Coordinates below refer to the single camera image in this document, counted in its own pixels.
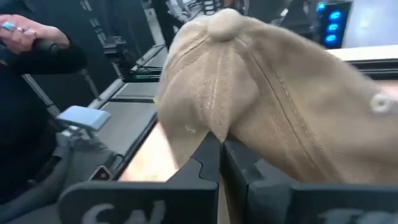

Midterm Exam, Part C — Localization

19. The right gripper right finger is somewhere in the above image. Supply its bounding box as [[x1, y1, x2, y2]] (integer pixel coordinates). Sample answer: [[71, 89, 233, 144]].
[[221, 138, 398, 224]]

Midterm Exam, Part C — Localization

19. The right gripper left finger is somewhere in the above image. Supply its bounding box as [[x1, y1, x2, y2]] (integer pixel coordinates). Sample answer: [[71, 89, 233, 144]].
[[57, 132, 222, 224]]

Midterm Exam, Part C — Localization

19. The beige baseball cap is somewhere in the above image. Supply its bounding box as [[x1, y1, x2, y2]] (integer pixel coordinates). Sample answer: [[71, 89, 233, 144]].
[[155, 7, 398, 224]]

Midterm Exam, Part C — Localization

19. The grey metal plate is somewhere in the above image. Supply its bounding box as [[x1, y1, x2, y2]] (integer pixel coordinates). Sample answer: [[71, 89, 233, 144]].
[[55, 105, 112, 132]]

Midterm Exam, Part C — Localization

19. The person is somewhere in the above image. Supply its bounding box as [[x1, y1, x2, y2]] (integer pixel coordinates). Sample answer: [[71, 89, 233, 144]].
[[0, 0, 125, 224]]

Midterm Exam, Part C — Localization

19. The blue lit computer tower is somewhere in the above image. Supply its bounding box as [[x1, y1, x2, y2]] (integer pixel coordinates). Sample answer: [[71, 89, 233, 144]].
[[316, 0, 354, 50]]

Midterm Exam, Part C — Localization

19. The person's hand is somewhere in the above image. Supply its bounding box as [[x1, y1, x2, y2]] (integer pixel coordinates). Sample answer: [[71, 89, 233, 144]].
[[0, 14, 71, 55]]

